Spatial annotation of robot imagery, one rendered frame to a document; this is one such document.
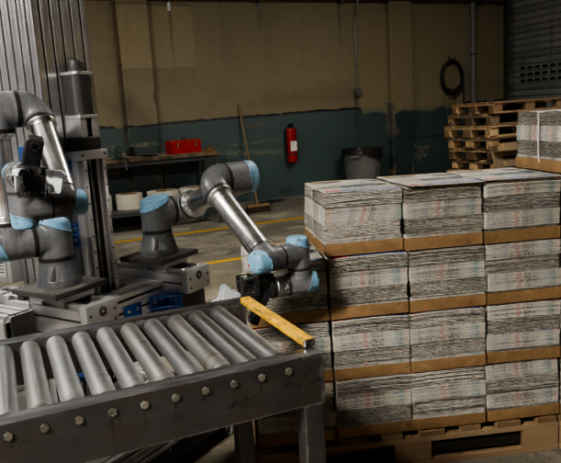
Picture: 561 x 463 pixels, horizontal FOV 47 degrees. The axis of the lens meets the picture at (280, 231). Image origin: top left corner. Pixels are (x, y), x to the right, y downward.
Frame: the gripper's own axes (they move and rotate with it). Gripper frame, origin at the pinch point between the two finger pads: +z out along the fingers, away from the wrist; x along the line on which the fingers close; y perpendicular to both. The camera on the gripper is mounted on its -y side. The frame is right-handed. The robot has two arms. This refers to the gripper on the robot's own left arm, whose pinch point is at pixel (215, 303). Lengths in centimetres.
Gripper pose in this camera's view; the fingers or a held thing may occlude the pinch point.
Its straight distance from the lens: 207.7
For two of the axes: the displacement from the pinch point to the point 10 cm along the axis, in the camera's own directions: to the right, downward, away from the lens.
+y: -0.6, -9.8, -1.8
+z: -9.1, 1.3, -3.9
